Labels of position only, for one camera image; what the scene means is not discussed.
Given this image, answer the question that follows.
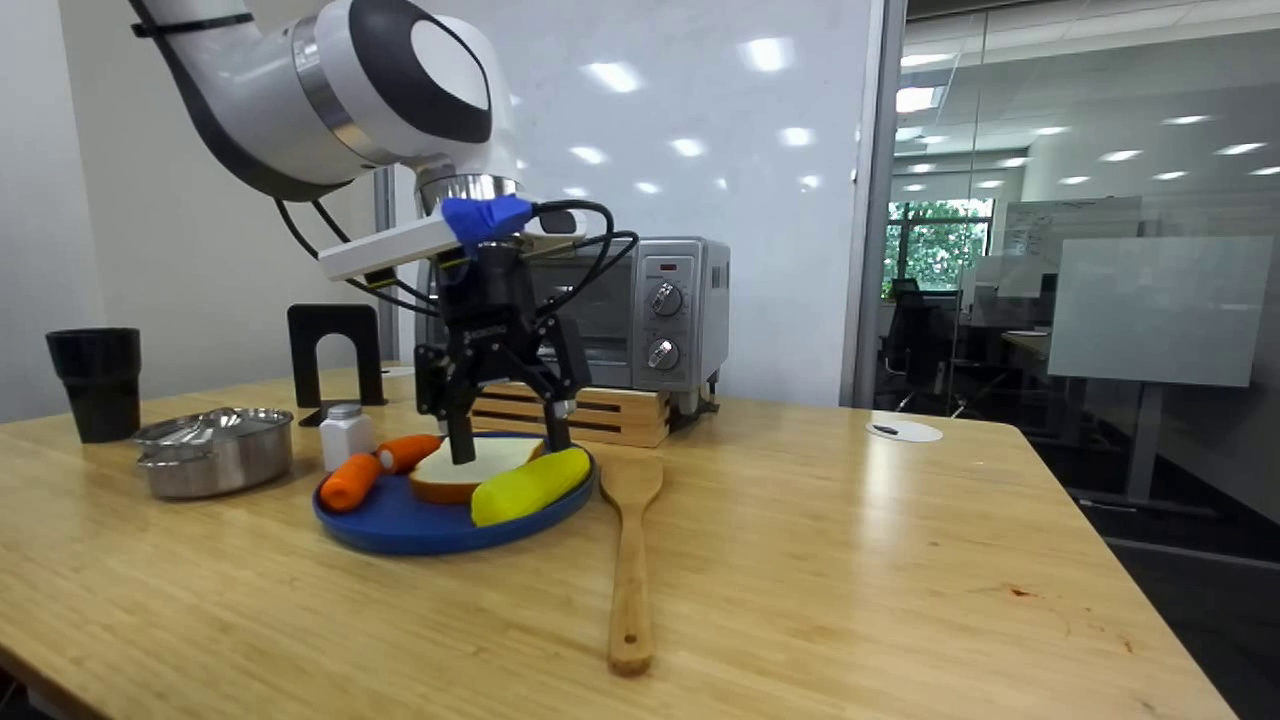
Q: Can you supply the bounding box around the metal bowl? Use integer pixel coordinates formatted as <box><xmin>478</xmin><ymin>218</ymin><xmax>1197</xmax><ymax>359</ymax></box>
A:
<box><xmin>130</xmin><ymin>403</ymin><xmax>296</xmax><ymax>505</ymax></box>

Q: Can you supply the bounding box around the blue round plate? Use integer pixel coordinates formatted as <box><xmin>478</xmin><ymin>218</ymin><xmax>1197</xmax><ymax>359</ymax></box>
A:
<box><xmin>310</xmin><ymin>433</ymin><xmax>602</xmax><ymax>561</ymax></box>

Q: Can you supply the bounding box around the black cup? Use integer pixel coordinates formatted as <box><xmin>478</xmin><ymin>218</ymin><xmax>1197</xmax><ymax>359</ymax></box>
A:
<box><xmin>42</xmin><ymin>323</ymin><xmax>145</xmax><ymax>450</ymax></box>

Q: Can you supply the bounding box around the yellow banana toy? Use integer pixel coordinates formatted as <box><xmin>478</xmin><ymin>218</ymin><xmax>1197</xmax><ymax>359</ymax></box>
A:
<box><xmin>469</xmin><ymin>443</ymin><xmax>596</xmax><ymax>534</ymax></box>

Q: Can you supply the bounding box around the freestanding whiteboard on stand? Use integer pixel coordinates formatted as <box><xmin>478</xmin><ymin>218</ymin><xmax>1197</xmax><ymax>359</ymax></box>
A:
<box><xmin>1044</xmin><ymin>231</ymin><xmax>1274</xmax><ymax>510</ymax></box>

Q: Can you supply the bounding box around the black metal bookend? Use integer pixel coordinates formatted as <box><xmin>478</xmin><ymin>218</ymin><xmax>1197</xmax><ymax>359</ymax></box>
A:
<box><xmin>282</xmin><ymin>300</ymin><xmax>387</xmax><ymax>412</ymax></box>

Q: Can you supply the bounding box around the wooden slatted trivet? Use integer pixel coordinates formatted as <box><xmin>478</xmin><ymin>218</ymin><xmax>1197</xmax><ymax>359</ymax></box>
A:
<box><xmin>441</xmin><ymin>377</ymin><xmax>675</xmax><ymax>452</ymax></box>

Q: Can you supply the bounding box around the small white bottle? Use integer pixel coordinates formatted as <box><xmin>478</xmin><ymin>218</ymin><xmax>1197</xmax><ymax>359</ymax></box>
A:
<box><xmin>317</xmin><ymin>399</ymin><xmax>381</xmax><ymax>475</ymax></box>

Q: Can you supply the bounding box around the toy bread slice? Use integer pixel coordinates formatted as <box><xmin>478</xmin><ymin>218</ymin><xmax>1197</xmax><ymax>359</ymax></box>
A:
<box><xmin>404</xmin><ymin>437</ymin><xmax>546</xmax><ymax>510</ymax></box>

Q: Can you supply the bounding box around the grey glass wall post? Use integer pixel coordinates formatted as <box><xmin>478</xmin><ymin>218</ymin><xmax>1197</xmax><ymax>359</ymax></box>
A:
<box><xmin>834</xmin><ymin>0</ymin><xmax>910</xmax><ymax>412</ymax></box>

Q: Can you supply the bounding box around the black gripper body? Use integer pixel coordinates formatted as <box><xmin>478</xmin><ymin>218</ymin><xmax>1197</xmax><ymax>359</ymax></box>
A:
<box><xmin>436</xmin><ymin>241</ymin><xmax>544</xmax><ymax>353</ymax></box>

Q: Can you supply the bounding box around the black cable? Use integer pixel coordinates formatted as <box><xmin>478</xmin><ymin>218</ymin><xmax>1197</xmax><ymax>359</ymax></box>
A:
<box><xmin>272</xmin><ymin>196</ymin><xmax>642</xmax><ymax>353</ymax></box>

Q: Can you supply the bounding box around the wooden spatula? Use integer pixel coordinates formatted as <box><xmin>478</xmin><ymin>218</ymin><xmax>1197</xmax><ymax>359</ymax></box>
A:
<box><xmin>593</xmin><ymin>443</ymin><xmax>673</xmax><ymax>681</ymax></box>

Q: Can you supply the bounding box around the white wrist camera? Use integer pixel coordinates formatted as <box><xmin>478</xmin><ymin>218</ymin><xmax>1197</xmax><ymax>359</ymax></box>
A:
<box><xmin>317</xmin><ymin>192</ymin><xmax>544</xmax><ymax>284</ymax></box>

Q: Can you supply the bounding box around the silver toaster oven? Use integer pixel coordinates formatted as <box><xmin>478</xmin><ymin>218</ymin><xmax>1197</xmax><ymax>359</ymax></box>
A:
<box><xmin>410</xmin><ymin>231</ymin><xmax>734</xmax><ymax>423</ymax></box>

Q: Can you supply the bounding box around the large wall whiteboard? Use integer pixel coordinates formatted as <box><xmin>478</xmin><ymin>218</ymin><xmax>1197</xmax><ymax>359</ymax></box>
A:
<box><xmin>367</xmin><ymin>0</ymin><xmax>887</xmax><ymax>412</ymax></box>

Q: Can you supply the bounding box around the orange toy carrot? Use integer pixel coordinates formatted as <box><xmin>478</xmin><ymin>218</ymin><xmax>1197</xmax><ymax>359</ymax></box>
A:
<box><xmin>317</xmin><ymin>433</ymin><xmax>445</xmax><ymax>516</ymax></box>

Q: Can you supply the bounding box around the black office chair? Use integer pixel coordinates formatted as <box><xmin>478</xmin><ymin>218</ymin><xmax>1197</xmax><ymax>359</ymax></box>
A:
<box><xmin>881</xmin><ymin>278</ymin><xmax>959</xmax><ymax>418</ymax></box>

